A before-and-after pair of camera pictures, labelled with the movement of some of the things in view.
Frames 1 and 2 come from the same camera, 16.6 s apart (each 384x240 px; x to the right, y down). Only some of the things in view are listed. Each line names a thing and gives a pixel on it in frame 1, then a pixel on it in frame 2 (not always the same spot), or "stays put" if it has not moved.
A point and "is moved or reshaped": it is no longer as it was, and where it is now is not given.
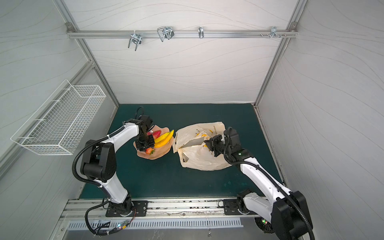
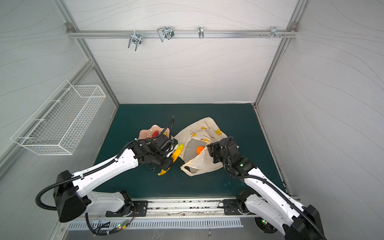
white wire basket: x=59 y=124 stays put
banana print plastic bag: x=193 y=153 stays put
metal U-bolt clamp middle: x=167 y=32 stays put
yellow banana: x=163 y=139 is moved or reshaped
